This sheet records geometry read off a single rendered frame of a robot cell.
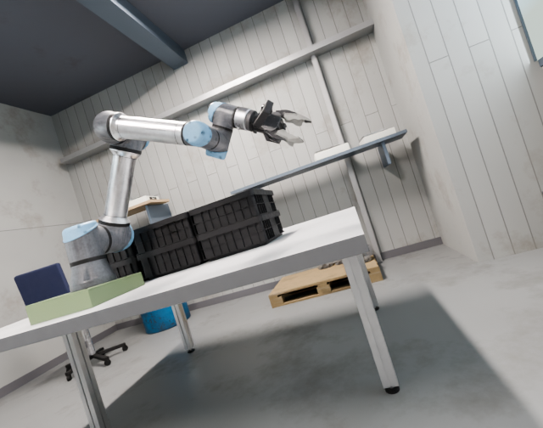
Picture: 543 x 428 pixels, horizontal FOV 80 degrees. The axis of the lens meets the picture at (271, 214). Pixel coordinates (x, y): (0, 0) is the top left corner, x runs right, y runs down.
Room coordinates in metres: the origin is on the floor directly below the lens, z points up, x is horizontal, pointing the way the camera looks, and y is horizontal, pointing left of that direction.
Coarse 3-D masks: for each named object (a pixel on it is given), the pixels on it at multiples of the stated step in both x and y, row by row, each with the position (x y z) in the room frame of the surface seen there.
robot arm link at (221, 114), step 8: (216, 104) 1.11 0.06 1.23; (224, 104) 1.10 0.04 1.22; (208, 112) 1.11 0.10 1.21; (216, 112) 1.10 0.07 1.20; (224, 112) 1.09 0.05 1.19; (232, 112) 1.08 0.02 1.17; (216, 120) 1.10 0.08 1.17; (224, 120) 1.10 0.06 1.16; (232, 120) 1.09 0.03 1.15; (232, 128) 1.13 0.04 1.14
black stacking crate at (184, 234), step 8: (168, 224) 1.37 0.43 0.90; (176, 224) 1.36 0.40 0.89; (184, 224) 1.35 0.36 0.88; (192, 224) 1.37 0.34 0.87; (144, 232) 1.40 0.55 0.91; (152, 232) 1.39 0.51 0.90; (160, 232) 1.38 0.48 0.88; (168, 232) 1.37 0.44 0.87; (176, 232) 1.36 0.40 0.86; (184, 232) 1.35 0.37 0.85; (192, 232) 1.36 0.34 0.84; (136, 240) 1.41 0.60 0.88; (144, 240) 1.39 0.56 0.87; (152, 240) 1.39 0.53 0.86; (160, 240) 1.38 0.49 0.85; (168, 240) 1.37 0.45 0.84; (176, 240) 1.37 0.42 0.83; (144, 248) 1.40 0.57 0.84; (152, 248) 1.39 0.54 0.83
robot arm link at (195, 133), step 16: (112, 112) 1.08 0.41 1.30; (96, 128) 1.09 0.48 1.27; (112, 128) 1.06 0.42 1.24; (128, 128) 1.05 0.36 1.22; (144, 128) 1.03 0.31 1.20; (160, 128) 1.02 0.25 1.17; (176, 128) 1.00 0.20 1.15; (192, 128) 0.97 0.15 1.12; (208, 128) 0.99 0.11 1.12; (192, 144) 1.00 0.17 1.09; (208, 144) 1.02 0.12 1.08
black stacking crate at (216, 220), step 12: (228, 204) 1.31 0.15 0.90; (240, 204) 1.30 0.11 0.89; (252, 204) 1.29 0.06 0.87; (264, 204) 1.41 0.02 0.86; (204, 216) 1.33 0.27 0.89; (216, 216) 1.32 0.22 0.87; (228, 216) 1.31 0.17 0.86; (240, 216) 1.30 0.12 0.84; (252, 216) 1.29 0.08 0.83; (204, 228) 1.33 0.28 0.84; (216, 228) 1.33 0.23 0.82
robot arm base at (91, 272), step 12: (72, 264) 1.11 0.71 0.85; (84, 264) 1.11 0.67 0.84; (96, 264) 1.12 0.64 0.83; (108, 264) 1.17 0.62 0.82; (72, 276) 1.10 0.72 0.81; (84, 276) 1.09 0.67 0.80; (96, 276) 1.11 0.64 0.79; (108, 276) 1.13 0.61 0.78; (72, 288) 1.09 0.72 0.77; (84, 288) 1.08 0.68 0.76
